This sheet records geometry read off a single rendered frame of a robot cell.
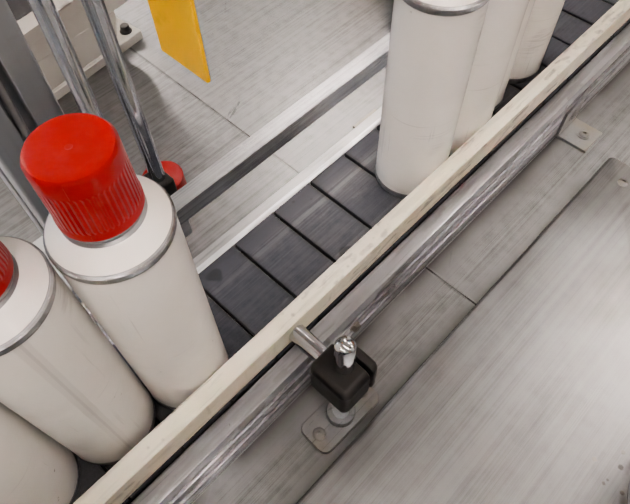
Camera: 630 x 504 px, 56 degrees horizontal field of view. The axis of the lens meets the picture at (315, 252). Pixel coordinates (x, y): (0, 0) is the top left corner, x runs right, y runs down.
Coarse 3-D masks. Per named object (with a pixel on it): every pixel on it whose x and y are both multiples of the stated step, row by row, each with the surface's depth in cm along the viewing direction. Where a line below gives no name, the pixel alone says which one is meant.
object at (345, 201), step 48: (576, 0) 56; (336, 192) 44; (384, 192) 44; (240, 240) 42; (288, 240) 42; (336, 240) 42; (240, 288) 40; (288, 288) 40; (240, 336) 38; (96, 480) 34
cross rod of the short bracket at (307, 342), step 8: (296, 328) 35; (304, 328) 35; (296, 336) 35; (304, 336) 35; (312, 336) 35; (296, 344) 35; (304, 344) 35; (312, 344) 35; (320, 344) 35; (304, 352) 35; (312, 352) 34; (320, 352) 34; (312, 360) 35
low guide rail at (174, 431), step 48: (624, 0) 50; (576, 48) 47; (528, 96) 44; (480, 144) 42; (432, 192) 40; (384, 240) 38; (336, 288) 37; (288, 336) 35; (240, 384) 34; (192, 432) 33; (144, 480) 32
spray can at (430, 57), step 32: (416, 0) 31; (448, 0) 30; (480, 0) 31; (416, 32) 32; (448, 32) 32; (480, 32) 33; (416, 64) 34; (448, 64) 33; (384, 96) 38; (416, 96) 36; (448, 96) 36; (384, 128) 40; (416, 128) 38; (448, 128) 38; (384, 160) 42; (416, 160) 40
